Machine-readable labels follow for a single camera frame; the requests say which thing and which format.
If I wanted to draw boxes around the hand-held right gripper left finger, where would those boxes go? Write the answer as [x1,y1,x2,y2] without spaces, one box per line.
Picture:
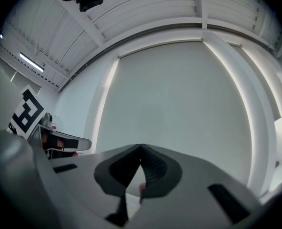
[48,144,141,229]

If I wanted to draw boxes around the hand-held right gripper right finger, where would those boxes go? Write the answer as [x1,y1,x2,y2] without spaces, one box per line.
[128,144,263,229]

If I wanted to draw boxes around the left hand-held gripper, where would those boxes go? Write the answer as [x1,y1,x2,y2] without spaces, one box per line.
[7,84,92,160]

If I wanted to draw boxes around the large white roller blind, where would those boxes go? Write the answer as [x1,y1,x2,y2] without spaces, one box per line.
[95,39,252,193]

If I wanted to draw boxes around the ceiling tube light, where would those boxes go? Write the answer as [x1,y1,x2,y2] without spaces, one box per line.
[19,52,46,73]

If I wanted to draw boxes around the narrow white roller blind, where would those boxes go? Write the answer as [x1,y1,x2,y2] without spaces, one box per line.
[229,43,282,120]

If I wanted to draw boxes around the black head camera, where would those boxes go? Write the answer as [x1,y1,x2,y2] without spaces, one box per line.
[75,0,104,12]

